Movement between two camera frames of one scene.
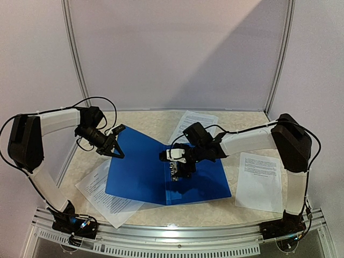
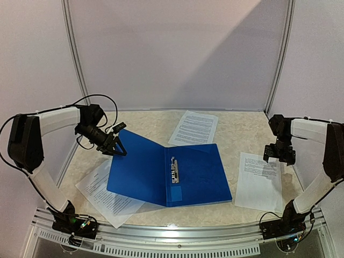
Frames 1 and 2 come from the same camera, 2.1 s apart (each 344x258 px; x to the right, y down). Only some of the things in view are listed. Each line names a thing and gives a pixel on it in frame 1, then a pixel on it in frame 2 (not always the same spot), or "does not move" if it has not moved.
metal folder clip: [173, 169] does not move
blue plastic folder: [142, 175] does not move
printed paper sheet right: [258, 183] does not move
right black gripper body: [183, 166] to [279, 152]
